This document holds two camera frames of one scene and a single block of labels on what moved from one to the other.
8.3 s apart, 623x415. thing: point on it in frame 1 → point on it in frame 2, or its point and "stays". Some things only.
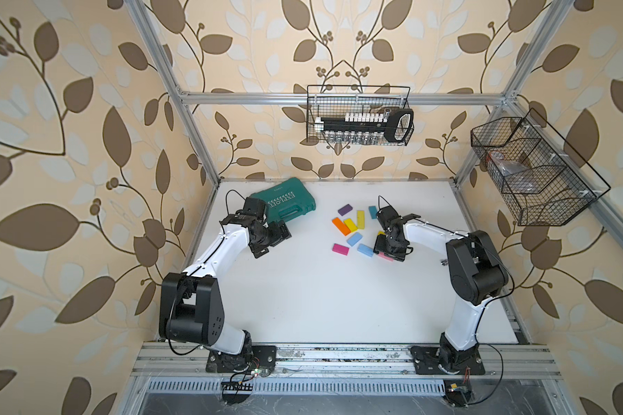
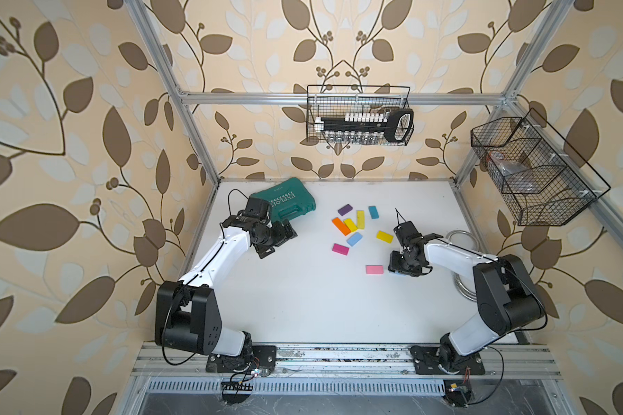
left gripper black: [276, 236] stays
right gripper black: [378, 246] → [394, 264]
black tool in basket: [368, 128] stays
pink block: [382, 255] → [374, 269]
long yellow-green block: [361, 220] stays
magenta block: [340, 249] stays
